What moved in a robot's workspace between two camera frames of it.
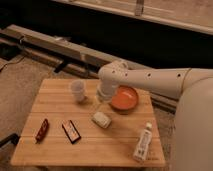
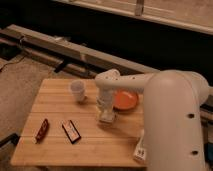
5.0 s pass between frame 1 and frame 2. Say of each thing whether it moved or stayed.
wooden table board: stayed
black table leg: stayed
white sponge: moved
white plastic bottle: stayed
